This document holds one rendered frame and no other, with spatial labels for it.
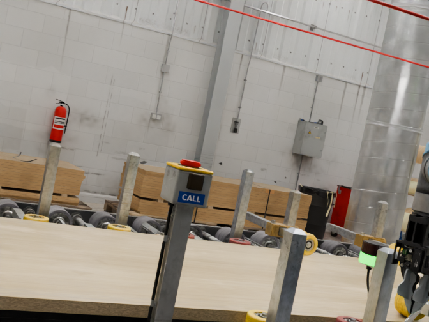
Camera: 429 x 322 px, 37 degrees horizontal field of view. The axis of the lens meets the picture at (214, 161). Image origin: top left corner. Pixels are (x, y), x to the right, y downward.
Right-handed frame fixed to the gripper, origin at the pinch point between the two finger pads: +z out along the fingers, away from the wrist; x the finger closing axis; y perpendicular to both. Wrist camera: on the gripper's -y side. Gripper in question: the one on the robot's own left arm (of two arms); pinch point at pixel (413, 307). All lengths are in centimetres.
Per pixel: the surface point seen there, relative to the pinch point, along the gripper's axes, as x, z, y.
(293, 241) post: -15.8, -9.7, 25.0
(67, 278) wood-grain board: -59, 11, 47
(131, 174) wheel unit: -119, -7, -11
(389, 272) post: -6.9, -5.6, 0.5
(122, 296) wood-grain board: -46, 11, 42
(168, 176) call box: -28, -19, 51
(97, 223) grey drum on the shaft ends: -154, 19, -26
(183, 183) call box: -23, -18, 51
